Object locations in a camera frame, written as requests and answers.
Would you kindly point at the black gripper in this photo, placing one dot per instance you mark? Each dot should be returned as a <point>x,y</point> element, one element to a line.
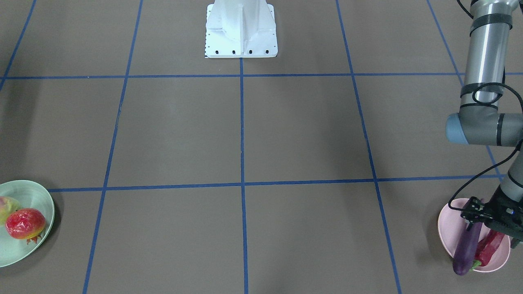
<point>499,203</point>

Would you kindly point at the red chili pepper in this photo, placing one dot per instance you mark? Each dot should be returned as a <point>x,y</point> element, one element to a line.
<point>486,248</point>

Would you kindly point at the purple eggplant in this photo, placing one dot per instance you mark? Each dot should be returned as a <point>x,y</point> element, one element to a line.
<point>467,244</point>

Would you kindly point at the red pomegranate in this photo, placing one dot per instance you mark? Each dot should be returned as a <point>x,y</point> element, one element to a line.
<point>26,224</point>

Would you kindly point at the yellow green mango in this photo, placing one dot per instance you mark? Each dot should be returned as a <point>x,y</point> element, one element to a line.
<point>8,205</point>

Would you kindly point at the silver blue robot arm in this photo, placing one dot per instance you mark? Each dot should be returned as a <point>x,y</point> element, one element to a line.
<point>479,122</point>

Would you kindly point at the green plate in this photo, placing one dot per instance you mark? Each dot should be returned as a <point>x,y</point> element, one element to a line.
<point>30,195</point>

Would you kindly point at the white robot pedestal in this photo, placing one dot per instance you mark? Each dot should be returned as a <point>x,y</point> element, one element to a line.
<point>240,29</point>

